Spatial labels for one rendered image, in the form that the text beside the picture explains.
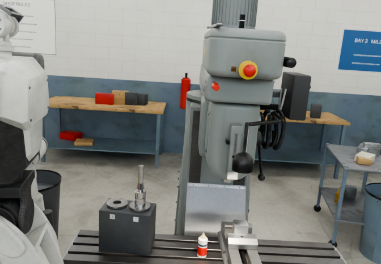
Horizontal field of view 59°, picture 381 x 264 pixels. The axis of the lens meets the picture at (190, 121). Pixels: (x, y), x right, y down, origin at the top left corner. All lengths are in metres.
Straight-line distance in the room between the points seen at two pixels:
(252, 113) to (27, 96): 0.78
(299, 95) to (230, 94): 0.49
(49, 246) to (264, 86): 0.87
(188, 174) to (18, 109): 1.15
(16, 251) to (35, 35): 5.19
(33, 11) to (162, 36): 2.05
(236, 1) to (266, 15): 4.18
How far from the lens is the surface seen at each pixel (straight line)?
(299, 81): 1.61
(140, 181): 1.44
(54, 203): 3.13
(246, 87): 1.23
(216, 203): 1.85
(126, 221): 1.48
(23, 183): 1.00
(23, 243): 1.02
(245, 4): 1.51
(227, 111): 1.27
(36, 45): 6.03
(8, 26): 0.93
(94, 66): 5.74
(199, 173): 1.82
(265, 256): 1.62
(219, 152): 1.31
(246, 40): 1.12
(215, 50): 1.12
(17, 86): 0.85
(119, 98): 5.19
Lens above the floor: 1.83
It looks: 13 degrees down
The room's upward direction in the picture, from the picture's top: 4 degrees clockwise
